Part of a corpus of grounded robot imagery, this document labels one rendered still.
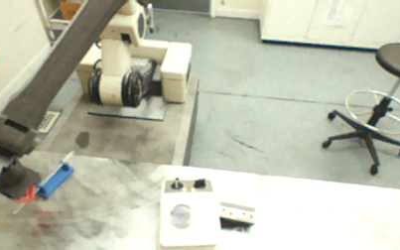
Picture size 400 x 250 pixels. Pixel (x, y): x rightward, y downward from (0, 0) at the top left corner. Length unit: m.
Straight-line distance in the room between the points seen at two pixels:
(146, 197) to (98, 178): 0.15
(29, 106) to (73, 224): 0.32
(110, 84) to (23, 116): 0.77
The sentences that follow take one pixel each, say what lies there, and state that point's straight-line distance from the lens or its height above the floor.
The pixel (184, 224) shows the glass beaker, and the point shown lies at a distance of 0.60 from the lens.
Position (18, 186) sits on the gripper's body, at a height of 0.87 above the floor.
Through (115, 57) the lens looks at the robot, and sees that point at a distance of 1.32.
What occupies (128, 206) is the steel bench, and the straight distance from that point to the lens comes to 0.76.
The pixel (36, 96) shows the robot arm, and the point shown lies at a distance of 0.58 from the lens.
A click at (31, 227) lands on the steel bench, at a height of 0.75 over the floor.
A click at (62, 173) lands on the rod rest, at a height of 0.76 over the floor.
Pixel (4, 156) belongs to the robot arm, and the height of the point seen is 0.97.
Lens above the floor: 1.40
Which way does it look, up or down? 46 degrees down
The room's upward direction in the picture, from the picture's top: 3 degrees clockwise
